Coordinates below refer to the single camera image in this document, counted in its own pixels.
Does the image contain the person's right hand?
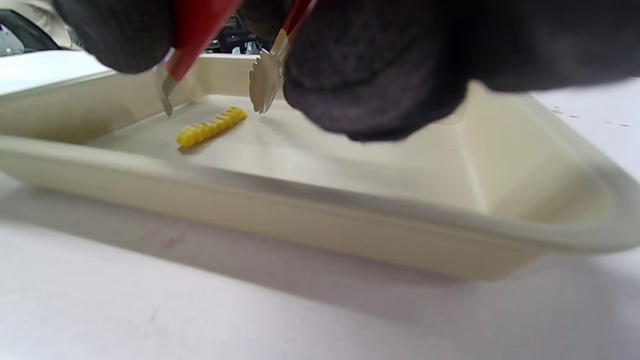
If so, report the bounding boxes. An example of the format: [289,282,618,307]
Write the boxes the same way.
[52,0,640,143]

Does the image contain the beige baking tray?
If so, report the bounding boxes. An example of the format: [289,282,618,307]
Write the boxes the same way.
[0,52,640,281]

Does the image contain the red-handled metal tongs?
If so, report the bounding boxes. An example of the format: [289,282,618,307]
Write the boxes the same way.
[152,0,319,118]

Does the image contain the yellow crinkle-cut fry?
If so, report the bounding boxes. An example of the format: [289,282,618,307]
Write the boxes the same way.
[174,106,248,149]

